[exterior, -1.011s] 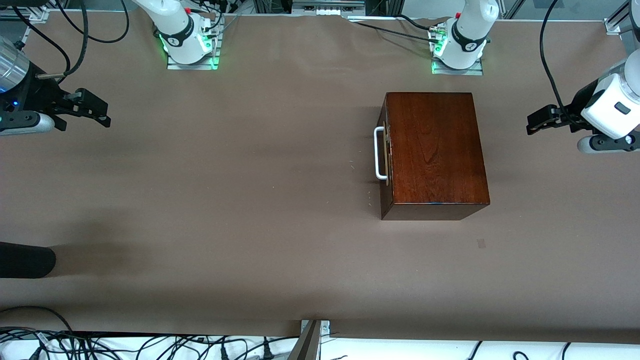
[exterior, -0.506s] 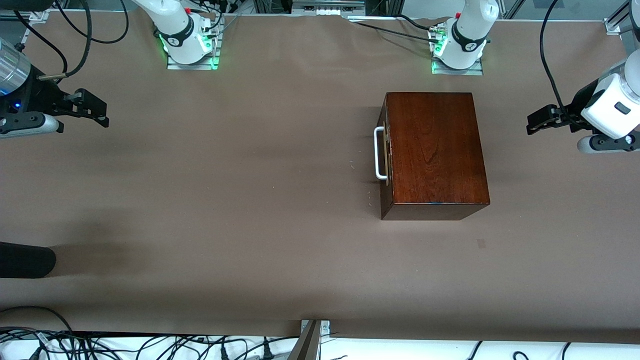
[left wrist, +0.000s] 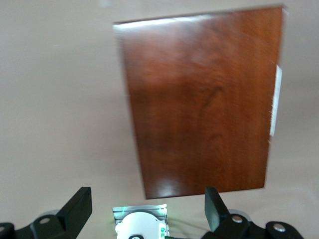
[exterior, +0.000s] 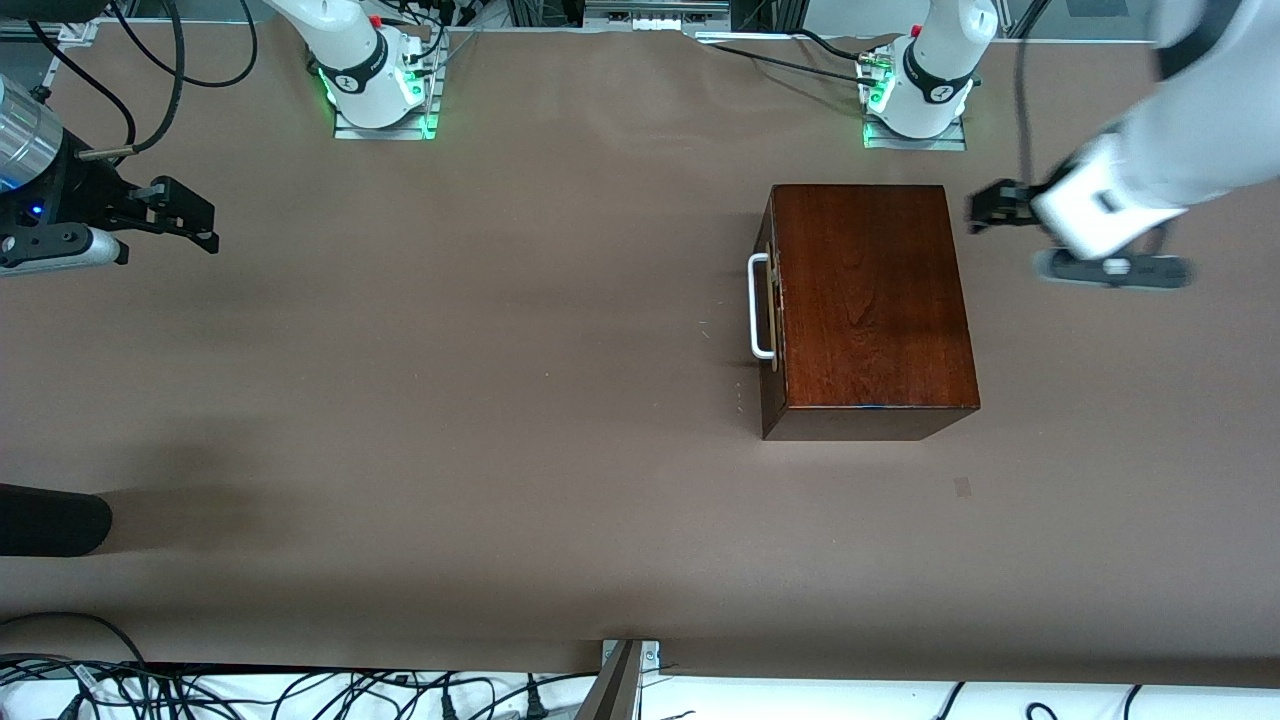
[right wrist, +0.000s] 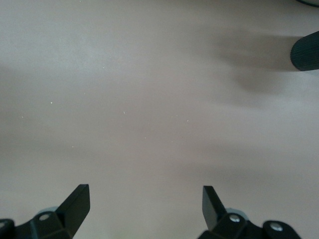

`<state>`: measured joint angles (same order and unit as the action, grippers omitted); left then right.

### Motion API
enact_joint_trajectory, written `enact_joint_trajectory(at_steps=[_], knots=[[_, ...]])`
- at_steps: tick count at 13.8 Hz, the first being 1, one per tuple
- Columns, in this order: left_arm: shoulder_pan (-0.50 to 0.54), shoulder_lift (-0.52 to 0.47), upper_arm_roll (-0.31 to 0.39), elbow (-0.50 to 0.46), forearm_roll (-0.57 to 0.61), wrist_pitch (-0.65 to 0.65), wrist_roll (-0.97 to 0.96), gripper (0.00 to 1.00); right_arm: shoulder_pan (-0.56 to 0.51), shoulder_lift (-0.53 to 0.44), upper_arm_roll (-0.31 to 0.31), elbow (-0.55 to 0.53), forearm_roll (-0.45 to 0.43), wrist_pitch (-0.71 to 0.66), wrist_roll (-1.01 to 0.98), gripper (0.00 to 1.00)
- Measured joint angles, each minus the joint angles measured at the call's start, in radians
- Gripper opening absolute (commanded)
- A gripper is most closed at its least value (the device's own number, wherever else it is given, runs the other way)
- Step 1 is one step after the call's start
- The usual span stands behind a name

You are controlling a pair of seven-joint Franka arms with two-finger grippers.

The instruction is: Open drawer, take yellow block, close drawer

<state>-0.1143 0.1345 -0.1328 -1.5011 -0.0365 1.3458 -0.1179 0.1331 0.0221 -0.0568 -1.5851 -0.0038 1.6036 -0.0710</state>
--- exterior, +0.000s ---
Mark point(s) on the grey metal bracket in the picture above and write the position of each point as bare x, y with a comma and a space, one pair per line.
615, 685

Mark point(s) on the black round-ended cylinder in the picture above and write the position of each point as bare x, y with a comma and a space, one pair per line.
50, 520

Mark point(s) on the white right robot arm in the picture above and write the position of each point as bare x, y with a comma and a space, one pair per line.
350, 60

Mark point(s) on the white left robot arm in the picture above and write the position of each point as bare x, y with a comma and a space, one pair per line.
1210, 110

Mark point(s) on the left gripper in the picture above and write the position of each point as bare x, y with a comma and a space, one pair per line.
1012, 201

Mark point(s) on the metal rail with sockets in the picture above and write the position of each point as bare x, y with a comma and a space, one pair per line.
655, 12

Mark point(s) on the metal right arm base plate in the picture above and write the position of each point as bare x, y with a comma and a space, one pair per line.
385, 132

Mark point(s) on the aluminium frame rail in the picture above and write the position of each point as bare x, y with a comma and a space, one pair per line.
60, 32

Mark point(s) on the dark brown wooden cabinet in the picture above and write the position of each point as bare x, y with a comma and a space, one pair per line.
870, 300

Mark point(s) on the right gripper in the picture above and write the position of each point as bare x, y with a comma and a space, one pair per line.
82, 196

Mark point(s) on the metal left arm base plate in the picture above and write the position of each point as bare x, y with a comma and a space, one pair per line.
915, 143

